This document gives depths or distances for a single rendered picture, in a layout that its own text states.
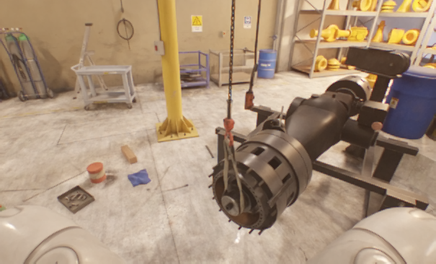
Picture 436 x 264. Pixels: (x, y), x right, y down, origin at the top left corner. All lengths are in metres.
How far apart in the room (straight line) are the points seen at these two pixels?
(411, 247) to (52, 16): 7.02
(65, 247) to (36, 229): 0.11
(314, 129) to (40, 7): 6.50
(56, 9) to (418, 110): 7.30
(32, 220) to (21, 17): 6.73
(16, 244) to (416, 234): 0.70
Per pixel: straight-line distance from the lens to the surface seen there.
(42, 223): 0.54
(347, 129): 2.49
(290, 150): 1.54
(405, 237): 0.54
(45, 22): 7.04
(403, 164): 3.74
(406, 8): 9.94
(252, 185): 1.30
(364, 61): 3.63
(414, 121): 3.78
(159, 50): 3.43
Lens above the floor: 1.90
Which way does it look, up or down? 28 degrees down
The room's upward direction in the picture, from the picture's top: 1 degrees clockwise
